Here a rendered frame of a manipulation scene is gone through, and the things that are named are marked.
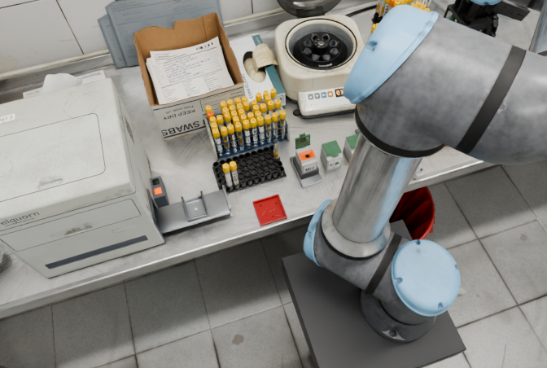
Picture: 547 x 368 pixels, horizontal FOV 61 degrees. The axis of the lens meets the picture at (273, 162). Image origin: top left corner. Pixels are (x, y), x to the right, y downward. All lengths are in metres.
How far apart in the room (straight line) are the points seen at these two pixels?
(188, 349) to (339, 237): 1.29
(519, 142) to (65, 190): 0.73
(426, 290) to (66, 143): 0.70
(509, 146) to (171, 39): 1.10
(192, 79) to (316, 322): 0.73
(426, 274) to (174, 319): 1.36
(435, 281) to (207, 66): 0.86
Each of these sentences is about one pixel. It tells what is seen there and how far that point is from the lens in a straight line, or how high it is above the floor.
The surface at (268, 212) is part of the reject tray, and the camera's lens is 1.14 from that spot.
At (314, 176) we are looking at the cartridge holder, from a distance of 1.18.
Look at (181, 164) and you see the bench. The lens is 1.24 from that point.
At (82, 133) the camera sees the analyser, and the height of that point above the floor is 1.17.
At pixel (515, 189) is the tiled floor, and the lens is 2.42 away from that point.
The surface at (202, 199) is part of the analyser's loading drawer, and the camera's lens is 1.13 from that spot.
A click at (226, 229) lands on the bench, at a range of 1.13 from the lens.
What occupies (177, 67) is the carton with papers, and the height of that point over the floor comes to 0.94.
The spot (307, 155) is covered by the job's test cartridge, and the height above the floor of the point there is 0.94.
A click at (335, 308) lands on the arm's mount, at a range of 1.00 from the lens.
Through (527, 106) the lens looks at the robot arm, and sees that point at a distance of 0.47.
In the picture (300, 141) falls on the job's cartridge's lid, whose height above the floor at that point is 0.98.
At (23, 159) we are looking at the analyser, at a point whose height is 1.17.
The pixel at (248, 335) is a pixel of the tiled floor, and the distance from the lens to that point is 1.95.
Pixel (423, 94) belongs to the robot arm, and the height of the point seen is 1.56.
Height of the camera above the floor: 1.90
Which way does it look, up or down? 58 degrees down
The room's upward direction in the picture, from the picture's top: 3 degrees counter-clockwise
